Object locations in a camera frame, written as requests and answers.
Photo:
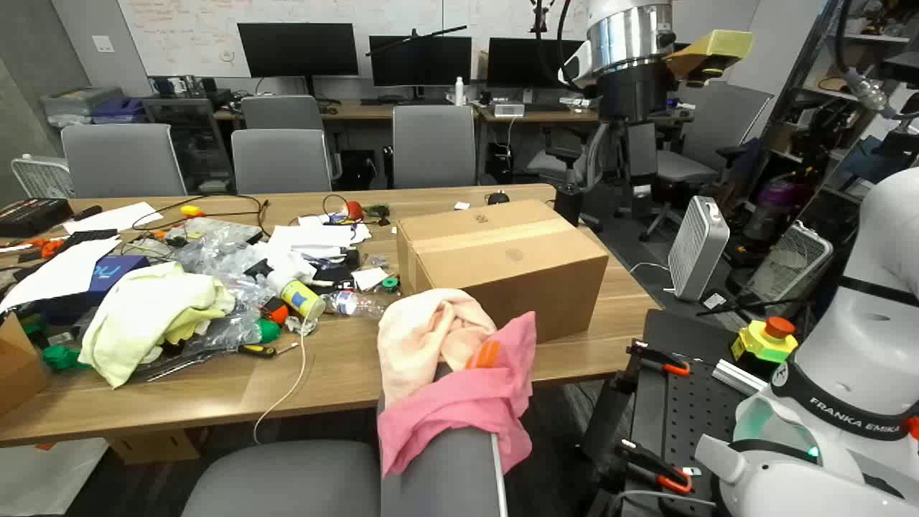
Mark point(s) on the cream t-shirt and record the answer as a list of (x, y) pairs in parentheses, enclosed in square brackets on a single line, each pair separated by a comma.
[(427, 329)]

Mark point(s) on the pink t-shirt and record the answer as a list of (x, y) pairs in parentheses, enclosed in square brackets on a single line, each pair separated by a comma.
[(489, 399)]

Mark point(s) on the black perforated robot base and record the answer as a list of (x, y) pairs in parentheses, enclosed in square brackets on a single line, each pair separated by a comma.
[(667, 413)]

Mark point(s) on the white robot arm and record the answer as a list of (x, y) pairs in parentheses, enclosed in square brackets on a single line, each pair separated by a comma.
[(835, 432)]

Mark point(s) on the brown cardboard box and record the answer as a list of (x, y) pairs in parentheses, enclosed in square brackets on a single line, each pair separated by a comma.
[(512, 260)]

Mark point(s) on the grey chair right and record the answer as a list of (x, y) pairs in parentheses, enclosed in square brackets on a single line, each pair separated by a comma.
[(435, 145)]

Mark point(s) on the grey chair middle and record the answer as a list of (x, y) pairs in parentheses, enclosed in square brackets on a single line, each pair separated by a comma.
[(282, 162)]

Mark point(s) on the grey office swivel chair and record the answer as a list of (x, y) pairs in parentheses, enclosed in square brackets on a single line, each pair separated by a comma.
[(711, 136)]

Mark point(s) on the grey chair front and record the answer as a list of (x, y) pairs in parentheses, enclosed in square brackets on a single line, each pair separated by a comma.
[(457, 474)]

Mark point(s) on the grey chair back row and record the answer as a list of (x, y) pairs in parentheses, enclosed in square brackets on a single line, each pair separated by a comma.
[(282, 113)]

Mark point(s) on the grey chair far left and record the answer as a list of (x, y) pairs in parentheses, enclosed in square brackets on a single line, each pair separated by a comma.
[(122, 158)]

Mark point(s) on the small cardboard box left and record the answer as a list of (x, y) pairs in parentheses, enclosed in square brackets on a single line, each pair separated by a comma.
[(22, 364)]

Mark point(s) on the green tape roll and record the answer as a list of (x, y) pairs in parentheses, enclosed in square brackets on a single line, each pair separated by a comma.
[(388, 284)]

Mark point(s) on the right black monitor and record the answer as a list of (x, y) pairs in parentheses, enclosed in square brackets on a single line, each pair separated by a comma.
[(527, 61)]

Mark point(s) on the black monitor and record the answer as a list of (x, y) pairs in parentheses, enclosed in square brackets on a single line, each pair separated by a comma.
[(299, 50), (527, 61), (400, 61)]

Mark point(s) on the middle black monitor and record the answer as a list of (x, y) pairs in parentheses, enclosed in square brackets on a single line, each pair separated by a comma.
[(400, 61)]

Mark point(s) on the upper orange black clamp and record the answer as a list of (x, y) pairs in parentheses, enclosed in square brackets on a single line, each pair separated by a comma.
[(658, 360)]

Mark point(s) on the orange black clamp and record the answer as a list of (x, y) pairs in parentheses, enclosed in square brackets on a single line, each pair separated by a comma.
[(655, 469), (658, 360)]

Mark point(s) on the white space heater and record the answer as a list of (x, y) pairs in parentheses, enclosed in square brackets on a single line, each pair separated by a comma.
[(695, 247)]

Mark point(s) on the left black monitor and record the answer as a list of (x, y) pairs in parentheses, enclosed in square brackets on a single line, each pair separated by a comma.
[(299, 50)]

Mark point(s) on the lower orange black clamp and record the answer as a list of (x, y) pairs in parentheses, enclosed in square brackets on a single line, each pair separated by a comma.
[(655, 469)]

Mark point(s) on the yellow cloth on table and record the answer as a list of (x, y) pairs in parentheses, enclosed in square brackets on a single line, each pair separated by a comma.
[(147, 307)]

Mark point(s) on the emergency stop button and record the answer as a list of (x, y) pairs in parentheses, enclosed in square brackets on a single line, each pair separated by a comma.
[(764, 340)]

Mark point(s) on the white papers on table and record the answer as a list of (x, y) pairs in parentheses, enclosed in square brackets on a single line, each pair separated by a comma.
[(68, 272)]

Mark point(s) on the green toy on table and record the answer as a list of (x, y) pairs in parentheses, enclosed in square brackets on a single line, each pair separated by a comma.
[(61, 357)]

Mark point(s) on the black keyboard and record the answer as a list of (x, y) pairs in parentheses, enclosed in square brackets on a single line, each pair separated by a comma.
[(33, 215)]

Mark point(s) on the white wire basket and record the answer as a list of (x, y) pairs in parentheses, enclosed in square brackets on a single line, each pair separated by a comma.
[(790, 264)]

